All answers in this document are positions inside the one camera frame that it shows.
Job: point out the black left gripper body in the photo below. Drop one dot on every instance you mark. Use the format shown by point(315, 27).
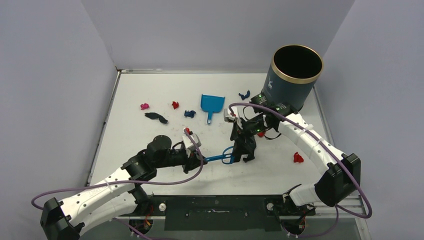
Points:
point(178, 157)

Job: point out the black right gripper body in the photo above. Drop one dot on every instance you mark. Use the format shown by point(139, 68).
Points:
point(242, 139)

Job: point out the blue hand brush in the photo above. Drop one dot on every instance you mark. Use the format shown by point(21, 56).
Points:
point(226, 157)

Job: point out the blue plastic dustpan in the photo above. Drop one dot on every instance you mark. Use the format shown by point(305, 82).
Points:
point(211, 105)

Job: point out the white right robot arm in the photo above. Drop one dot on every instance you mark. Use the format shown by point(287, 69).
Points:
point(340, 173)

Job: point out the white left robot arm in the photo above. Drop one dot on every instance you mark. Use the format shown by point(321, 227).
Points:
point(121, 192)

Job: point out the dark blue paper scrap centre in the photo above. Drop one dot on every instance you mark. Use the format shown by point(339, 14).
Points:
point(189, 113)

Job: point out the dark blue paper scrap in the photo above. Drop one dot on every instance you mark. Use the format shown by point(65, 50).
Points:
point(189, 113)
point(245, 96)

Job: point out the black paper scrap left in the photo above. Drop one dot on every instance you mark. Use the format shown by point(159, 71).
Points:
point(156, 116)

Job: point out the dark blue paper scrap top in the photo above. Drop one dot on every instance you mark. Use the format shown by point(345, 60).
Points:
point(245, 96)

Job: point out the red paper scrap left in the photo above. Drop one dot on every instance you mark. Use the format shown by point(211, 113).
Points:
point(175, 105)

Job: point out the red paper scrap right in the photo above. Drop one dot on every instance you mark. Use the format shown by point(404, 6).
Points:
point(297, 158)

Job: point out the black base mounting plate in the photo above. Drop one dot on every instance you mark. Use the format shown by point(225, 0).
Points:
point(222, 212)

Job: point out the small pink paper scrap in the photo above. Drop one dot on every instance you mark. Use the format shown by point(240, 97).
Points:
point(144, 106)

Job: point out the dark blue gold-rimmed bin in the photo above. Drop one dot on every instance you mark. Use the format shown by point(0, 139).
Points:
point(293, 72)

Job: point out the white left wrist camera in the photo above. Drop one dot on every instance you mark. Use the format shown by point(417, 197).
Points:
point(190, 143)

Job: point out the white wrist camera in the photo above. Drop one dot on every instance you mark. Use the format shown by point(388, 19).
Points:
point(190, 143)
point(232, 115)

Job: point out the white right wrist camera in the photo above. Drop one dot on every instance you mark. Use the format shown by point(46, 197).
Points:
point(232, 115)

